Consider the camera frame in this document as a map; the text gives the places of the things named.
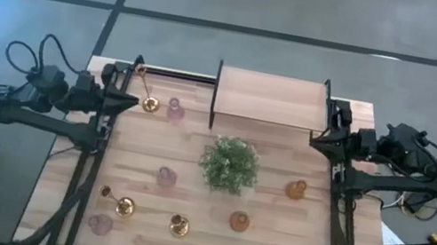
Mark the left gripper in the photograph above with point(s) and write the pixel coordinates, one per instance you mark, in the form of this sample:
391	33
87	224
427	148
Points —
88	93

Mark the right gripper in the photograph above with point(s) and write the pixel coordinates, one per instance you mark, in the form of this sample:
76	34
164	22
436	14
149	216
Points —
362	143

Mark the gold metal candlestick holder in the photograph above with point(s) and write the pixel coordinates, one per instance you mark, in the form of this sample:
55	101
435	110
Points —
125	206
150	104
179	226

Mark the pink ribbed glass candle holder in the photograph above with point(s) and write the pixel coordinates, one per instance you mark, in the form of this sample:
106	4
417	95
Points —
167	177
100	224
175	111

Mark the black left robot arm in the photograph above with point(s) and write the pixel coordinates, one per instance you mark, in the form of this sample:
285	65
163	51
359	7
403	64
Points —
42	123

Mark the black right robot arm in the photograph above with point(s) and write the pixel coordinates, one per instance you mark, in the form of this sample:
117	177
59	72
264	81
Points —
397	183

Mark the wooden riser shelf black legs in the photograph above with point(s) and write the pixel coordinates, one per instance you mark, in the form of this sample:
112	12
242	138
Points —
272	98

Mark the black power adapter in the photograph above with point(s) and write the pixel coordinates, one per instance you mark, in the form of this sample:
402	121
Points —
413	204

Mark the green artificial potted plant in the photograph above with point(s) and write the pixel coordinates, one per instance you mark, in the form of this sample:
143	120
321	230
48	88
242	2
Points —
229	165

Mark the black aluminium rig frame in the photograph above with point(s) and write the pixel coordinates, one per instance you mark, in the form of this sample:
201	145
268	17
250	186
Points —
177	74

